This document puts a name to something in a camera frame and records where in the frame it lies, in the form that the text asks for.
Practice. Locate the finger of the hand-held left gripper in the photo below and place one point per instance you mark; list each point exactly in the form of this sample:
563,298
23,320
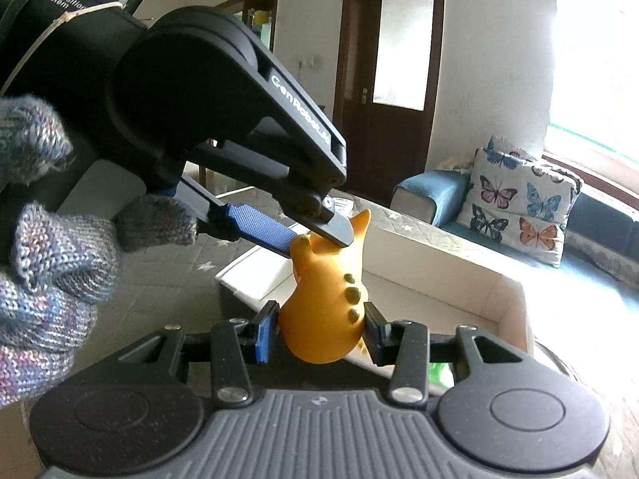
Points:
319,159
259,229

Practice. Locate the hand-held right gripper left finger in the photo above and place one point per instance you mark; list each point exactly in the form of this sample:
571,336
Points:
264,334

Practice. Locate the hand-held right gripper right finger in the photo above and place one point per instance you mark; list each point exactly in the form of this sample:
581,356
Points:
373,334

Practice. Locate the large orange dinosaur toy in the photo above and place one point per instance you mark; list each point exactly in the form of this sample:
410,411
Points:
319,319

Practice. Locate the grey cardboard box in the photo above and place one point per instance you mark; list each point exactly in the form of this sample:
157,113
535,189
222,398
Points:
424,304

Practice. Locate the person's left hand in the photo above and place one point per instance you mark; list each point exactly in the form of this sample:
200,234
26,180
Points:
50,269

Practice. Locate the brown door with frosted glass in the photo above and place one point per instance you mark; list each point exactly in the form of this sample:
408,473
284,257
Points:
394,149

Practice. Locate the green packet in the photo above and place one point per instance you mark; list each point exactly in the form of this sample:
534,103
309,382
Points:
439,374

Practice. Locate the blue sofa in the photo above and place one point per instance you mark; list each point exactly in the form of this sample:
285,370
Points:
429,194

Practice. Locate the tan rubber band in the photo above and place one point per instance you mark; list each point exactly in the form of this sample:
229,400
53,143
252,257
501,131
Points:
90,10

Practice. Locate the brown wooden cabinet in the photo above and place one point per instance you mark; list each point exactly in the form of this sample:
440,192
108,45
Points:
275,25

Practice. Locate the butterfly print pillow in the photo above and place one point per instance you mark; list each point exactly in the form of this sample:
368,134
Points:
559,177
509,209

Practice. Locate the window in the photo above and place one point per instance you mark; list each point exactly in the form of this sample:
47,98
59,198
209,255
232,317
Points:
589,60

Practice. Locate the white wall switch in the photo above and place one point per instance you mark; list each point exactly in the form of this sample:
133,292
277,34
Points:
312,62

